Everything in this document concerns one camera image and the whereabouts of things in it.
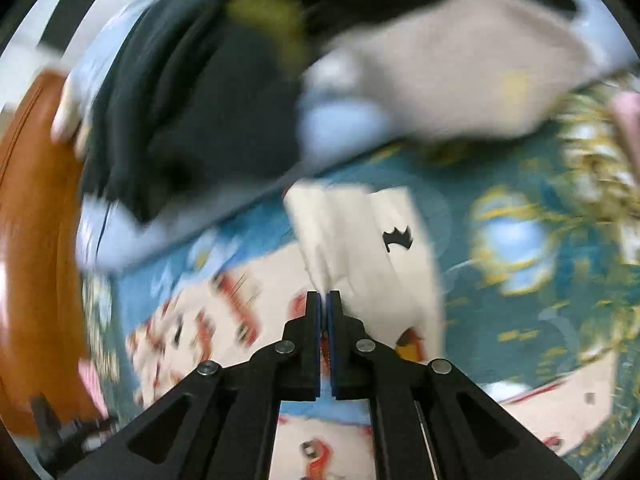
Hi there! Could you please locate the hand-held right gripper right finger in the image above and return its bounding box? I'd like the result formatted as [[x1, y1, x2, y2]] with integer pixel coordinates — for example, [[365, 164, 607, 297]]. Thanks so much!
[[327, 290, 584, 480]]

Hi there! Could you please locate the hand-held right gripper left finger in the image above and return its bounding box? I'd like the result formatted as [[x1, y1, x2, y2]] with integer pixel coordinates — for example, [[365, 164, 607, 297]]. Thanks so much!
[[61, 291, 321, 480]]

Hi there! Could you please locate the cream cloth with black print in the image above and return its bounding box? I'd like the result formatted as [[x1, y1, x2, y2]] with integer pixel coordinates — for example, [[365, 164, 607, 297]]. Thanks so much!
[[283, 184, 447, 367]]

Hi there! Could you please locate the blue cartoon printed blanket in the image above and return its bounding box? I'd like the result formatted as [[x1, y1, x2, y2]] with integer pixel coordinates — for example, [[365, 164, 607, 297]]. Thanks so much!
[[75, 74, 640, 480]]

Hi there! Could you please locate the black garment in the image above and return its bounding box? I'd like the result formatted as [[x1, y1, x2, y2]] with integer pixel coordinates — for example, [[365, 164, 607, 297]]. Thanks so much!
[[81, 0, 323, 227]]

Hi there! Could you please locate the brown wooden furniture edge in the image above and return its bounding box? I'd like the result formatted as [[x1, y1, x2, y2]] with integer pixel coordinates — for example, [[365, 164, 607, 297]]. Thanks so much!
[[0, 71, 107, 437]]

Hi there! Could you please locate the beige garment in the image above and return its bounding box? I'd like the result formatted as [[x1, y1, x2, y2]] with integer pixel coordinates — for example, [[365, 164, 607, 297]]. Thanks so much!
[[304, 0, 617, 142]]

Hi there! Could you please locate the yellow-green cloth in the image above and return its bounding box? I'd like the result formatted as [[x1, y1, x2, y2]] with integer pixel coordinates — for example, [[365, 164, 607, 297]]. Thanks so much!
[[224, 0, 312, 73]]

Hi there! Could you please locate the pink cloth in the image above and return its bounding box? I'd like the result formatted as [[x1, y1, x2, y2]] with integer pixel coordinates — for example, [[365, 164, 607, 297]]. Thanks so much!
[[609, 91, 640, 162]]

